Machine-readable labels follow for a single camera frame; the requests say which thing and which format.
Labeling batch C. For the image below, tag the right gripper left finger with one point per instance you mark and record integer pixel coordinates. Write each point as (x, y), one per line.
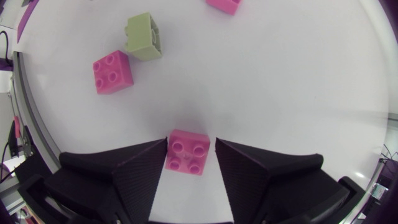
(133, 180)

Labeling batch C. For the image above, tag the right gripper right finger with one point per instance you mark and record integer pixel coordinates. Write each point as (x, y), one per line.
(248, 183)

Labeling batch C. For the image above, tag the pink toy brick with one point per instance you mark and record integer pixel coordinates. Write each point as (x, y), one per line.
(112, 72)
(224, 4)
(186, 152)

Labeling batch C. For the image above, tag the green toy brick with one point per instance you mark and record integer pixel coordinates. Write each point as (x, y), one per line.
(143, 37)

